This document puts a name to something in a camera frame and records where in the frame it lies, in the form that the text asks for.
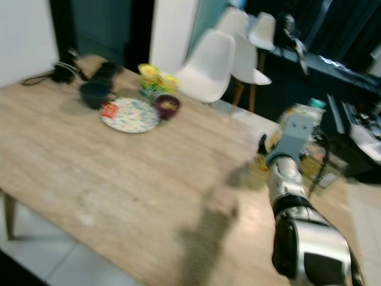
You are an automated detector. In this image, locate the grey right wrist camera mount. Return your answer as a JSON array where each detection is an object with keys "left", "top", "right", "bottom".
[{"left": 267, "top": 107, "right": 317, "bottom": 166}]

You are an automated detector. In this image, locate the black pouch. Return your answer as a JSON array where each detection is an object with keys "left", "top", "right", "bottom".
[{"left": 89, "top": 61, "right": 123, "bottom": 81}]

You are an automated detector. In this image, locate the black floor mat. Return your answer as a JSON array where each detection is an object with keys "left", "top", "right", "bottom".
[{"left": 0, "top": 250, "right": 21, "bottom": 286}]

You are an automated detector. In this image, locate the wooden dining table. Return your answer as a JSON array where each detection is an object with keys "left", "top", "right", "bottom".
[{"left": 0, "top": 54, "right": 358, "bottom": 286}]

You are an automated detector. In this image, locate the dark purple bowl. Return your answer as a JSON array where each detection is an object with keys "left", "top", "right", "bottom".
[{"left": 155, "top": 94, "right": 181, "bottom": 120}]

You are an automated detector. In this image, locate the dark blue bowl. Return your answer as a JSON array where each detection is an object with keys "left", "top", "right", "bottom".
[{"left": 80, "top": 82, "right": 112, "bottom": 110}]

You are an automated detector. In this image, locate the small red packet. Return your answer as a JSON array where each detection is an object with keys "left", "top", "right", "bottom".
[{"left": 101, "top": 102, "right": 118, "bottom": 119}]

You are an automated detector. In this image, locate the yellow snack package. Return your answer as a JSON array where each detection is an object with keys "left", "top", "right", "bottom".
[{"left": 137, "top": 63, "right": 179, "bottom": 99}]

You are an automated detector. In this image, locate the black cluttered desk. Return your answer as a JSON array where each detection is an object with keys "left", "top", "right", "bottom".
[{"left": 320, "top": 92, "right": 381, "bottom": 182}]

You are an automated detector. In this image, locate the patterned round plate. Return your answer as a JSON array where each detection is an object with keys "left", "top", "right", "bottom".
[{"left": 100, "top": 97, "right": 160, "bottom": 133}]

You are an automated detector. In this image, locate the white plastic chair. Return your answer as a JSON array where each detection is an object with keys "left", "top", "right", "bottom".
[
  {"left": 217, "top": 6, "right": 273, "bottom": 114},
  {"left": 249, "top": 12, "right": 276, "bottom": 51},
  {"left": 173, "top": 29, "right": 237, "bottom": 103}
]

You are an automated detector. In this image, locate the black cable bundle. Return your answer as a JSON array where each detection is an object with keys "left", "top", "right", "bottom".
[{"left": 23, "top": 60, "right": 78, "bottom": 85}]

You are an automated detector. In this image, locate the dark low cabinet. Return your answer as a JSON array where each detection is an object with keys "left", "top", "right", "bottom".
[{"left": 232, "top": 45, "right": 381, "bottom": 114}]

